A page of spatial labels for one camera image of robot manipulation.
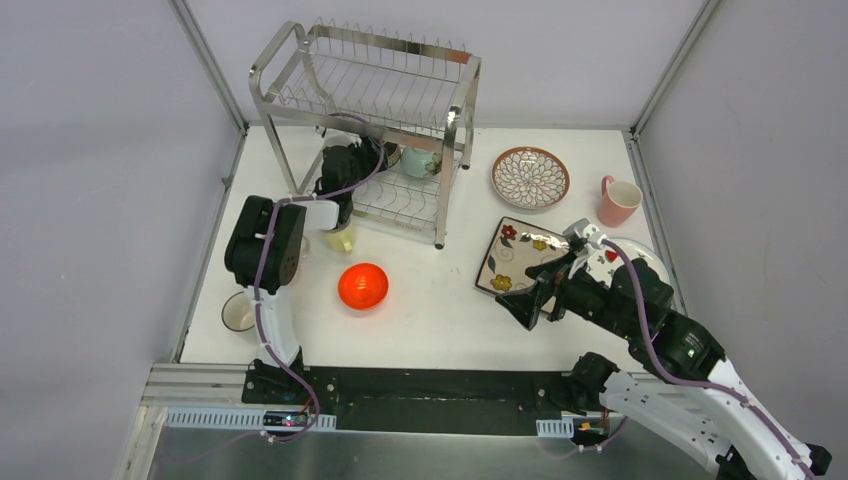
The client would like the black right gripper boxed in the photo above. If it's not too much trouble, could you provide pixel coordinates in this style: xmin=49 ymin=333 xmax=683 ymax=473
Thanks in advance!
xmin=494 ymin=248 xmax=639 ymax=342

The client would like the mint green ceramic bowl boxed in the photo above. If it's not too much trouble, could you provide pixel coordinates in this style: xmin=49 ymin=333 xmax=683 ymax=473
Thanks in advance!
xmin=400 ymin=146 xmax=442 ymax=179

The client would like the stainless steel dish rack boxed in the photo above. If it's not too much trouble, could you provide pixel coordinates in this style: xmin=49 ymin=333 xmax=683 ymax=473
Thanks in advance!
xmin=248 ymin=21 xmax=482 ymax=248

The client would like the orange plastic bowl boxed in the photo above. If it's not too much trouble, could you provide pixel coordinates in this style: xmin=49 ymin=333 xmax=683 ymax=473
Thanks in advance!
xmin=337 ymin=263 xmax=390 ymax=311

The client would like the brown patterned ceramic bowl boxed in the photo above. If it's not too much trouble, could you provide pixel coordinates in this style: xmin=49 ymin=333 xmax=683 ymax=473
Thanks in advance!
xmin=383 ymin=142 xmax=402 ymax=170

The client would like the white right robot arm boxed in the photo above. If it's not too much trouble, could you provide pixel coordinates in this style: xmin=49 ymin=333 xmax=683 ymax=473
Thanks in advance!
xmin=496 ymin=240 xmax=832 ymax=479

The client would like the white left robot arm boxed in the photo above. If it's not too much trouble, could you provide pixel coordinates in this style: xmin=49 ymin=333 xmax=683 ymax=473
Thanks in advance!
xmin=224 ymin=131 xmax=388 ymax=405

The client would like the square flower pattern plate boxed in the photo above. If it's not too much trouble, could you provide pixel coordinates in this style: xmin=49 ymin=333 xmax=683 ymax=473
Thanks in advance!
xmin=474 ymin=217 xmax=570 ymax=295

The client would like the watermelon pattern round plate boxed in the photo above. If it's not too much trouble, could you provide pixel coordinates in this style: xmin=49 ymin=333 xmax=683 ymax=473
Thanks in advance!
xmin=586 ymin=237 xmax=670 ymax=287

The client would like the pale yellow ceramic mug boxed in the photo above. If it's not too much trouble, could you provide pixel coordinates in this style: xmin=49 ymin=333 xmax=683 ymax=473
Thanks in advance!
xmin=323 ymin=223 xmax=357 ymax=254

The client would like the round floral pattern plate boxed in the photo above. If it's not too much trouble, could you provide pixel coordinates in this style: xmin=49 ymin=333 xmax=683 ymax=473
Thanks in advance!
xmin=491 ymin=146 xmax=571 ymax=210

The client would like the pink ceramic mug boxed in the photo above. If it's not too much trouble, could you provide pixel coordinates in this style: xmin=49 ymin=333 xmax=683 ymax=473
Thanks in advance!
xmin=597 ymin=175 xmax=644 ymax=227

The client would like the small clear glass cup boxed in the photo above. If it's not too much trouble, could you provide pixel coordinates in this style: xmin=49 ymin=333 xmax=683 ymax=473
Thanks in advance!
xmin=221 ymin=291 xmax=255 ymax=332

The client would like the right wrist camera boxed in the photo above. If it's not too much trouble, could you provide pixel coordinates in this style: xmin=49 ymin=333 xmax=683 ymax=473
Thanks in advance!
xmin=563 ymin=218 xmax=606 ymax=249

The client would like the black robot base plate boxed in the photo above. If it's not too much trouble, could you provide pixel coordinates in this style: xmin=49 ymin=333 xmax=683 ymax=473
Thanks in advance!
xmin=241 ymin=360 xmax=601 ymax=436

